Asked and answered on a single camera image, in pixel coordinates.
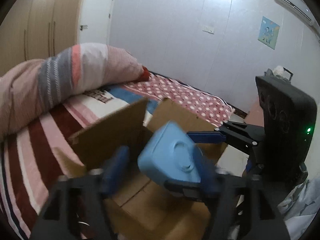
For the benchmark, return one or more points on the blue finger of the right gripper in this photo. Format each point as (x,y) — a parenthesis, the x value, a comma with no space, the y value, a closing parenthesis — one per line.
(207,137)

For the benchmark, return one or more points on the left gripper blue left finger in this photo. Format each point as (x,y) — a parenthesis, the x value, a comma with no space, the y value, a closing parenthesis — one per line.
(58,217)

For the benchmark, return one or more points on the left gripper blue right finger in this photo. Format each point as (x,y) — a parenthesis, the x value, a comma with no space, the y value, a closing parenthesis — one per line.
(232,201)

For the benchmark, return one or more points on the light blue square device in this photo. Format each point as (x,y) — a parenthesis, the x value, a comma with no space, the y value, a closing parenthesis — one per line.
(168,155)

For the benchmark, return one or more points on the white room door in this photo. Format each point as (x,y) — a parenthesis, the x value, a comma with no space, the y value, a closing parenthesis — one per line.
(95,21)

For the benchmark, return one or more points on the grey white cloth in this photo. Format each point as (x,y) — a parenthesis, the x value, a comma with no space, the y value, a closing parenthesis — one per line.
(300,206)

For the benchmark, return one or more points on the striped red pink bedsheet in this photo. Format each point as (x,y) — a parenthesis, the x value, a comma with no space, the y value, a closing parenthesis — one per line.
(33,159)

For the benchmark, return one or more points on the rolled striped quilt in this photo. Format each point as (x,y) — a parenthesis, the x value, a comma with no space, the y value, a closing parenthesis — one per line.
(35,86)

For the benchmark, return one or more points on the beige wooden wardrobe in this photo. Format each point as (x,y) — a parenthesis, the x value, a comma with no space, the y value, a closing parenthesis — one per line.
(38,29)

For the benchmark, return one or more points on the white wall switch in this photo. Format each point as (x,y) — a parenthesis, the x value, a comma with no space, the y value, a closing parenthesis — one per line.
(208,29)

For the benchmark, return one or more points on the blue cartoon wall poster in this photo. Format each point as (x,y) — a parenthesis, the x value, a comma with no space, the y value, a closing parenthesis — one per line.
(268,32)

